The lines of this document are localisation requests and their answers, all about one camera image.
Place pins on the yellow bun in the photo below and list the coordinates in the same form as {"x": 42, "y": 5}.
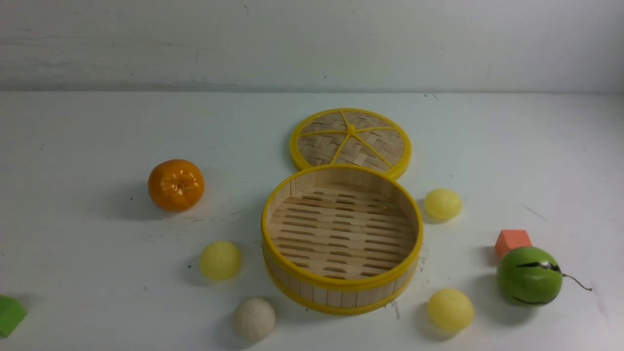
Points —
{"x": 450, "y": 310}
{"x": 220, "y": 260}
{"x": 443, "y": 204}

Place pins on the white cream bun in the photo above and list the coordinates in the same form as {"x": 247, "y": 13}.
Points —
{"x": 254, "y": 320}

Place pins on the yellow-rimmed woven steamer lid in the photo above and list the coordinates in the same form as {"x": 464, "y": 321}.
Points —
{"x": 351, "y": 136}

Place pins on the yellow-rimmed bamboo steamer tray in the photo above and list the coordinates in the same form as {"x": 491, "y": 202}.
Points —
{"x": 341, "y": 239}

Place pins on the orange toy tangerine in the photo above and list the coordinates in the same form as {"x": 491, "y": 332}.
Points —
{"x": 176, "y": 185}

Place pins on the orange foam block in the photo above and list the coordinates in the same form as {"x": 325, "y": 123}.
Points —
{"x": 511, "y": 239}

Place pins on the green toy watermelon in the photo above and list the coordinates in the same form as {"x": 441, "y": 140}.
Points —
{"x": 531, "y": 276}

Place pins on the green foam block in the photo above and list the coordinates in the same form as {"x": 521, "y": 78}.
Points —
{"x": 12, "y": 313}

